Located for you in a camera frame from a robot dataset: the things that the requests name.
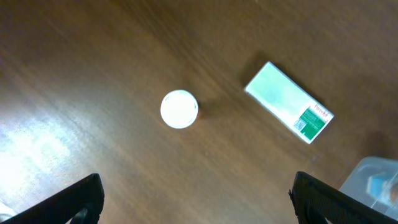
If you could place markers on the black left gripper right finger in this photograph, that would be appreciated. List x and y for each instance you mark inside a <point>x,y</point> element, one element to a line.
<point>315,202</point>

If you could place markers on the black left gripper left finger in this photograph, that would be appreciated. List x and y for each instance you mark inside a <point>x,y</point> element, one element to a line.
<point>81,202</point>

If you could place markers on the white green medicine box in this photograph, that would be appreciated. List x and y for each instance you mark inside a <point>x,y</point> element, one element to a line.
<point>289,103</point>

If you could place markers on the orange tube white cap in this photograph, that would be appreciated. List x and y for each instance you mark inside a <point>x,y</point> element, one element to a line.
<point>179,109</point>

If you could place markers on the small jar gold lid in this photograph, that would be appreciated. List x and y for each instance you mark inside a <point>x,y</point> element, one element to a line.
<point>383,188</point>

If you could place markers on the clear plastic container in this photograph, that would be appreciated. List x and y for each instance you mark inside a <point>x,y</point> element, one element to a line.
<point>356,183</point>

